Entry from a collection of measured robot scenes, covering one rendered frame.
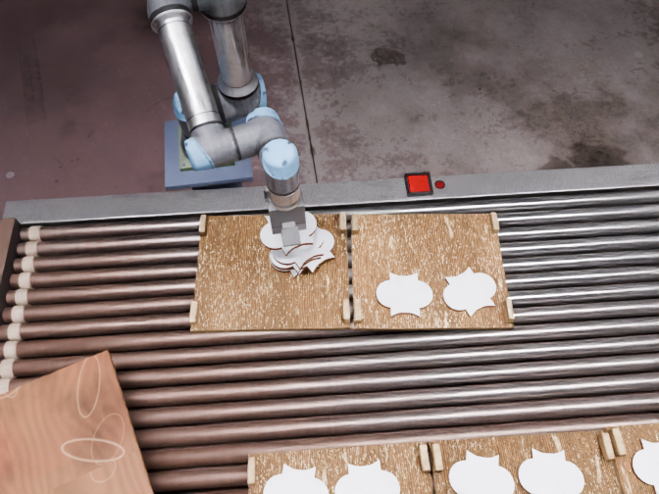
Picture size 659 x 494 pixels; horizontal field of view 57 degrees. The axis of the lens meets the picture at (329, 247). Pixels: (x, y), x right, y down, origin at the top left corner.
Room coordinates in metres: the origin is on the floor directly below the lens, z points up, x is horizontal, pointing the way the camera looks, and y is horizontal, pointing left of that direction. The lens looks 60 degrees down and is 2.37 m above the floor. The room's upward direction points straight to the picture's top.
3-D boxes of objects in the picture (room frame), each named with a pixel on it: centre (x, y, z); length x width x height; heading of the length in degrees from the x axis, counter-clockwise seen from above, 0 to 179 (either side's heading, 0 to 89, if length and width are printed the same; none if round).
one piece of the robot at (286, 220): (0.78, 0.10, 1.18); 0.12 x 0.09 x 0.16; 11
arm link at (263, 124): (0.89, 0.15, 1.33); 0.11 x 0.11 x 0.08; 20
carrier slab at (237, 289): (0.77, 0.15, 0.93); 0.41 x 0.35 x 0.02; 91
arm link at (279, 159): (0.80, 0.10, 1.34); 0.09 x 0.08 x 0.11; 20
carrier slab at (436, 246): (0.77, -0.27, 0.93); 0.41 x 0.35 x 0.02; 90
